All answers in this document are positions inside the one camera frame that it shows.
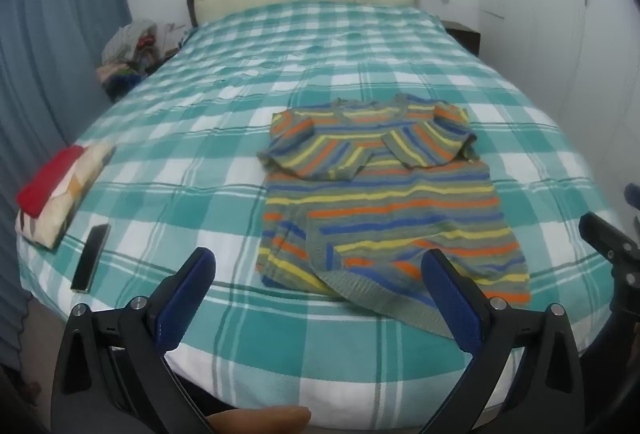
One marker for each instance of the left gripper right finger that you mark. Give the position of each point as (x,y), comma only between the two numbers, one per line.
(546,394)

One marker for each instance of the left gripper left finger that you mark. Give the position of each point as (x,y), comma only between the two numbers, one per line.
(111,375)

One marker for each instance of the striped knit sweater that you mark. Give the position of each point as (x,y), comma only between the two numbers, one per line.
(358,191)

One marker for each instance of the pile of clothes on nightstand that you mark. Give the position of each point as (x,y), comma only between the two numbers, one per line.
(130,56)

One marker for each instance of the person's left hand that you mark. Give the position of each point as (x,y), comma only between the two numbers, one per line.
(271,420)

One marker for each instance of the teal plaid bed blanket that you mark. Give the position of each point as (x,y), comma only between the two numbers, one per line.
(186,174)

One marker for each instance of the white wardrobe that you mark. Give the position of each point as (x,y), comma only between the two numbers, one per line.
(577,60)

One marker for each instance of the dark nightstand right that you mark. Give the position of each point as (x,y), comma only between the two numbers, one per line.
(465,36)

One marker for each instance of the blue-grey curtain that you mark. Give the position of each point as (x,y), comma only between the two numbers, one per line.
(50,94)

